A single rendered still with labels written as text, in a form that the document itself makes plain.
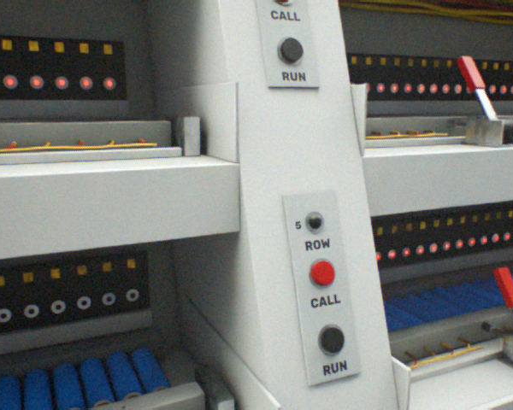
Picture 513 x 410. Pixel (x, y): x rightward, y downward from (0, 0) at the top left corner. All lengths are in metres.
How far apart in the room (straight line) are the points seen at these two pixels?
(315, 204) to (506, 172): 0.19
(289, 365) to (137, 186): 0.14
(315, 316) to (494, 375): 0.20
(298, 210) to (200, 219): 0.06
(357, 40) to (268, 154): 0.36
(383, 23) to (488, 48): 0.18
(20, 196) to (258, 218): 0.14
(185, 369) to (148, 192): 0.20
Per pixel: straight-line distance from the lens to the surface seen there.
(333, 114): 0.36
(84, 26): 0.55
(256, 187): 0.32
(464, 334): 0.51
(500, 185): 0.47
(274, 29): 0.36
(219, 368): 0.40
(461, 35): 0.79
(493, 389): 0.46
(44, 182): 0.29
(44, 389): 0.42
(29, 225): 0.30
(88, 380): 0.42
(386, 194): 0.38
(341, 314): 0.34
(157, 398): 0.37
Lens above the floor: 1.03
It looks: 5 degrees up
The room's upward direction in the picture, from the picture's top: 7 degrees counter-clockwise
